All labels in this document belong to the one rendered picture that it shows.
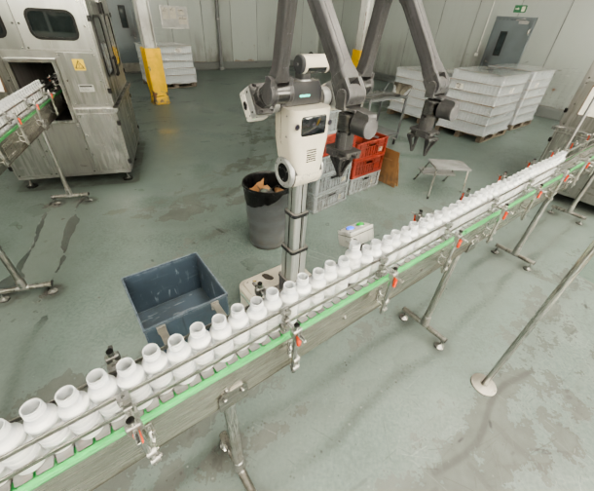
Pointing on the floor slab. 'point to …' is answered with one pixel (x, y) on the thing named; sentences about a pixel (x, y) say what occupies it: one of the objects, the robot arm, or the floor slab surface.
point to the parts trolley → (381, 107)
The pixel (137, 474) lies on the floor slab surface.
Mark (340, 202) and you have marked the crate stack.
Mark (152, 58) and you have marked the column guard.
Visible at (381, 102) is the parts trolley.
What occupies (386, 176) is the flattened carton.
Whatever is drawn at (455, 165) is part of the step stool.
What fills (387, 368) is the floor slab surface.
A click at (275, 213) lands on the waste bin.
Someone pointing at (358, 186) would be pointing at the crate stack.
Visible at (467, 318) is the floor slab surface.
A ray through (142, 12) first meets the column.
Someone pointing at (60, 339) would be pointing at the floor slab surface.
